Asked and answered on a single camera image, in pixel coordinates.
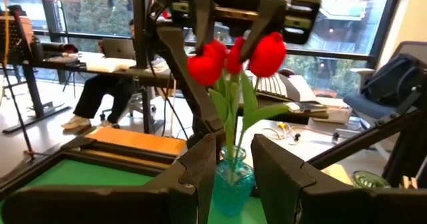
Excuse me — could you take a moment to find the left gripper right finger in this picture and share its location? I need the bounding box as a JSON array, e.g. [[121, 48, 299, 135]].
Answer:
[[252, 133, 427, 224]]

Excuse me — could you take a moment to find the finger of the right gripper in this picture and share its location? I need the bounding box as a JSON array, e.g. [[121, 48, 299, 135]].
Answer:
[[239, 0, 287, 63], [189, 0, 216, 50]]

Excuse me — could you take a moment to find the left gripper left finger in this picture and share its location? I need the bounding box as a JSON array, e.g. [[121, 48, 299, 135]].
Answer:
[[0, 133, 218, 224]]

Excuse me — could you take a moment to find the blue glass vase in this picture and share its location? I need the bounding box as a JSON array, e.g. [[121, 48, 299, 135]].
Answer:
[[211, 145, 256, 217]]

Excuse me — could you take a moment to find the green glass vase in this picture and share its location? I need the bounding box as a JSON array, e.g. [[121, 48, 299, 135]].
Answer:
[[352, 169, 392, 189]]

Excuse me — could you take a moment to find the green table mat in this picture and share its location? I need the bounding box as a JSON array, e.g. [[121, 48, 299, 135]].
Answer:
[[0, 159, 268, 224]]

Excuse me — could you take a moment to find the keyboard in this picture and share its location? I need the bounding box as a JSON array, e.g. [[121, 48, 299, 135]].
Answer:
[[252, 71, 293, 101]]

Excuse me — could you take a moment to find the black rig strut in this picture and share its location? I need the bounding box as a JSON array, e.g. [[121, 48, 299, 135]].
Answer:
[[306, 109, 427, 171]]

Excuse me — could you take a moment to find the black tripod stand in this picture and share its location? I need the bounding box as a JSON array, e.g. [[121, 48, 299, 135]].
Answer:
[[0, 62, 37, 160]]

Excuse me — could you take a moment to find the grey laptop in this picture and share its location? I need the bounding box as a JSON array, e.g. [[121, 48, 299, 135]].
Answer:
[[99, 37, 137, 61]]

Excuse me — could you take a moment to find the white box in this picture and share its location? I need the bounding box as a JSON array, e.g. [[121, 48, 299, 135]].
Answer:
[[308, 97, 353, 124]]

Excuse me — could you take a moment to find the blue office chair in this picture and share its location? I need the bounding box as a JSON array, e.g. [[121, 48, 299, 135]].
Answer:
[[343, 40, 427, 125]]

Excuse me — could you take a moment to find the black backpack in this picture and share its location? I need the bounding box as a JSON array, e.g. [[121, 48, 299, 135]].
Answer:
[[362, 53, 427, 108]]

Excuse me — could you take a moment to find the person's leg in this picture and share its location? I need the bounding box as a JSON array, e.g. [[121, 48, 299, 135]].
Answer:
[[73, 74, 134, 125]]

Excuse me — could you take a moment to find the black perforated panel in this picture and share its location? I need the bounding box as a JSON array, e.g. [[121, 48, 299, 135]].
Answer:
[[0, 5, 34, 65]]

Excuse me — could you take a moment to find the black vertical post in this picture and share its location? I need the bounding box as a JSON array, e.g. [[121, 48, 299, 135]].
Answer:
[[131, 0, 154, 135]]

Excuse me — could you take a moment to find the yellow hanging cable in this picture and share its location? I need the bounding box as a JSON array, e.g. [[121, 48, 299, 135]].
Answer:
[[2, 0, 9, 67]]

